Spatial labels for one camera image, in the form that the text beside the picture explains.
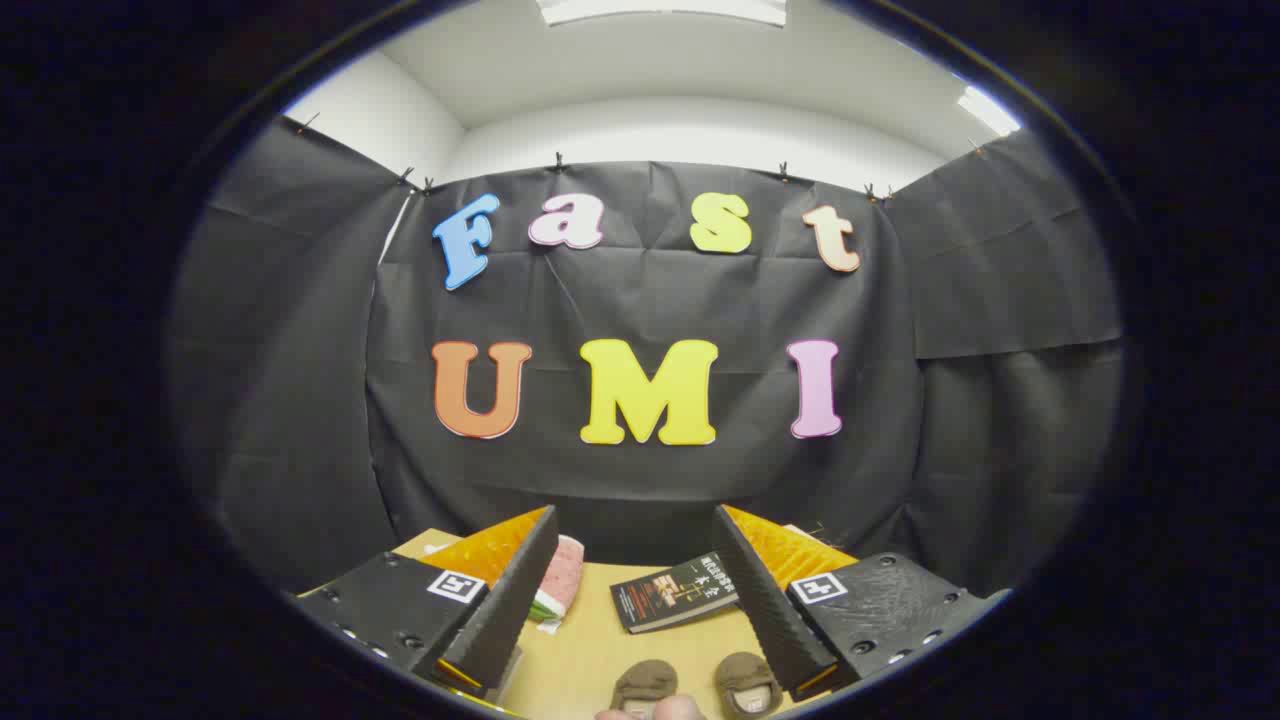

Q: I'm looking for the watermelon slice plush toy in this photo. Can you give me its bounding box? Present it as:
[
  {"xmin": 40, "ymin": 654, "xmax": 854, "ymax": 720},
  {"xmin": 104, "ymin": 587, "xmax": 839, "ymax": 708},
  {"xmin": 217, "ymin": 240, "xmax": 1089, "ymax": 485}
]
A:
[{"xmin": 530, "ymin": 535, "xmax": 586, "ymax": 633}]

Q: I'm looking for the brown fuzzy shoe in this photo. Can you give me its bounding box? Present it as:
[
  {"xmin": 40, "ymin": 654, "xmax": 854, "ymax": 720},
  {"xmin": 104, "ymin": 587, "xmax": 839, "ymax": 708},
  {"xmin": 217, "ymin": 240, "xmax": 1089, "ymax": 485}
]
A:
[
  {"xmin": 714, "ymin": 651, "xmax": 784, "ymax": 719},
  {"xmin": 610, "ymin": 659, "xmax": 680, "ymax": 716}
]

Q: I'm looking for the small ceiling light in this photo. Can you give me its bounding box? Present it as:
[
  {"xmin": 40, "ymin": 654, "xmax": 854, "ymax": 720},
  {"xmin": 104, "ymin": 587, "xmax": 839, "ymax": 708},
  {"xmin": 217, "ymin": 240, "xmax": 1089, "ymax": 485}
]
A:
[{"xmin": 957, "ymin": 85, "xmax": 1022, "ymax": 138}]

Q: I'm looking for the long ceiling light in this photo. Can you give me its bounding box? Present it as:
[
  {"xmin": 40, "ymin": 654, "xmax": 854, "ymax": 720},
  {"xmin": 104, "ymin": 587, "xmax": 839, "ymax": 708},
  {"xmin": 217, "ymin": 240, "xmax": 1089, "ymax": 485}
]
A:
[{"xmin": 537, "ymin": 0, "xmax": 788, "ymax": 28}]

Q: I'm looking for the black paperback book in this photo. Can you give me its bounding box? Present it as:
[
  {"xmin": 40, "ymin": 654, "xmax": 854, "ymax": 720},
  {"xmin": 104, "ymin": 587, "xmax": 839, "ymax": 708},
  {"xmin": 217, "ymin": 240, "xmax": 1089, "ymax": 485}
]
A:
[{"xmin": 609, "ymin": 551, "xmax": 742, "ymax": 635}]

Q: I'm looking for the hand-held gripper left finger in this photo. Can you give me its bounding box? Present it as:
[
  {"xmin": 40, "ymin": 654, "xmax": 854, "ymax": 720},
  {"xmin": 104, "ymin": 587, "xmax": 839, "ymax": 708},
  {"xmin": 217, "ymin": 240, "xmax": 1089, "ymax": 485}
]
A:
[{"xmin": 295, "ymin": 505, "xmax": 561, "ymax": 701}]

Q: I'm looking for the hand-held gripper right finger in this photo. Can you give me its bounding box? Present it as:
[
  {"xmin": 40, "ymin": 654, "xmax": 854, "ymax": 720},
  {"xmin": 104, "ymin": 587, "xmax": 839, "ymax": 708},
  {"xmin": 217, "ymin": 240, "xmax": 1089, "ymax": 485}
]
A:
[{"xmin": 711, "ymin": 504, "xmax": 1011, "ymax": 702}]

